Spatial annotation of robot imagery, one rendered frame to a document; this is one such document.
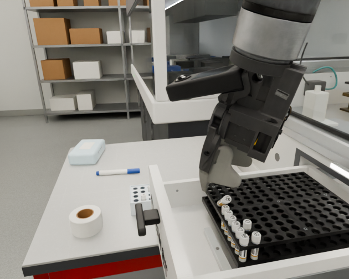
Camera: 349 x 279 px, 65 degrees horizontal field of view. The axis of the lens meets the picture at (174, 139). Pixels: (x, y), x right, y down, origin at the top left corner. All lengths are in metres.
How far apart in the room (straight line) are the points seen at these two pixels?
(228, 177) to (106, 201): 0.46
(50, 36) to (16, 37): 0.76
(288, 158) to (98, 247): 0.48
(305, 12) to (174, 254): 0.29
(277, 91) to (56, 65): 4.08
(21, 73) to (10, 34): 0.57
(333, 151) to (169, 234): 0.36
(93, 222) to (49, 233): 0.11
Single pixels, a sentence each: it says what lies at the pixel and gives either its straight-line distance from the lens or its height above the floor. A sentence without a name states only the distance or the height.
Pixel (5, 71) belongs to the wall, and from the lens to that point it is 5.06.
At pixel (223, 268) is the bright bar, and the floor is 0.85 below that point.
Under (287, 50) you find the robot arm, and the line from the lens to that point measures 0.31.
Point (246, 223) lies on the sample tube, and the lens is 0.43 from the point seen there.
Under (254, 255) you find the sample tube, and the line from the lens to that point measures 0.44.
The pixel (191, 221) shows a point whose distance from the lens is 0.55.
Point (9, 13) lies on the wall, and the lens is 4.96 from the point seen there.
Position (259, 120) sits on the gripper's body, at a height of 1.08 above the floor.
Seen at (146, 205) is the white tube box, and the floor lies 0.79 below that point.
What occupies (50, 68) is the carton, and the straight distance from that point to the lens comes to 4.35.
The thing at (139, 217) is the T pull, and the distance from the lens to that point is 0.44.
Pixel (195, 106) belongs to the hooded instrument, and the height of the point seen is 0.87.
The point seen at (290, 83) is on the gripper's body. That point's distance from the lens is 0.33.
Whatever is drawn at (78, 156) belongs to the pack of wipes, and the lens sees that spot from 0.99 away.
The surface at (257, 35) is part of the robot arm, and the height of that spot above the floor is 1.17.
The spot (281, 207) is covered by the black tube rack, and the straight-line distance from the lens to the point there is 0.50.
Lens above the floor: 1.17
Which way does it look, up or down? 21 degrees down
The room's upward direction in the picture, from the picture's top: 1 degrees counter-clockwise
